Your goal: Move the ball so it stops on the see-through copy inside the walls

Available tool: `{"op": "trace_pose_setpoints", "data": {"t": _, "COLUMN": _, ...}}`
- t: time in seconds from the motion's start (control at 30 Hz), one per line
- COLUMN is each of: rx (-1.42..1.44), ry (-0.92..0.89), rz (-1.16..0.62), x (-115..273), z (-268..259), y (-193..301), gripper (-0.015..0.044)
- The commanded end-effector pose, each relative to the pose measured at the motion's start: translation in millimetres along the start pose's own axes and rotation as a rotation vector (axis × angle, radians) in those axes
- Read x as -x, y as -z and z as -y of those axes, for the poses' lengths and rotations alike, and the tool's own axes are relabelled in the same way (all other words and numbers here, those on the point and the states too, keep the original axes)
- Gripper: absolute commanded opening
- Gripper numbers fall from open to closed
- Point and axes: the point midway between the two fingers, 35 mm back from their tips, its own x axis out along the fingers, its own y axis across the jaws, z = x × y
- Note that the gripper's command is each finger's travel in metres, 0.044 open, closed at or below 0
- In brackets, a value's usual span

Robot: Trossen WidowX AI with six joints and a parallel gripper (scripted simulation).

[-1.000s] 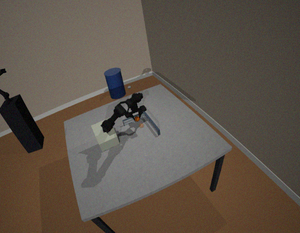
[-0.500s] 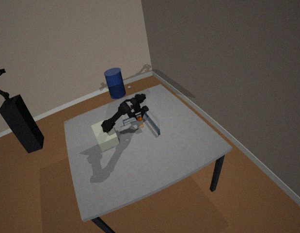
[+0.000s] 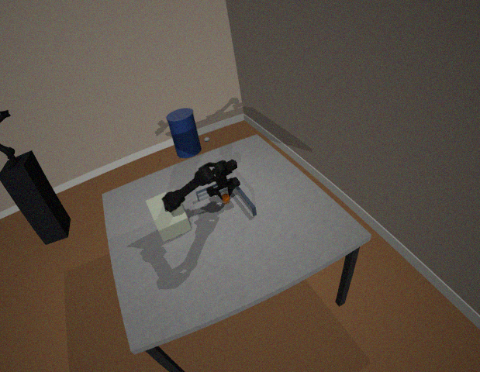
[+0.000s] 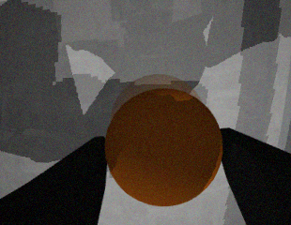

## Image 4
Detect brown ball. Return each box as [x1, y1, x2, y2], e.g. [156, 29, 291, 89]
[104, 89, 223, 206]

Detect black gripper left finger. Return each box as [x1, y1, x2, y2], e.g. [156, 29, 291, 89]
[0, 136, 107, 225]

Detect translucent orange disc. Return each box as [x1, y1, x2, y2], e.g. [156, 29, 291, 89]
[111, 75, 203, 121]

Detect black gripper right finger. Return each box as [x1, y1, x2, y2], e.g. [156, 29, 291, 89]
[220, 127, 291, 225]

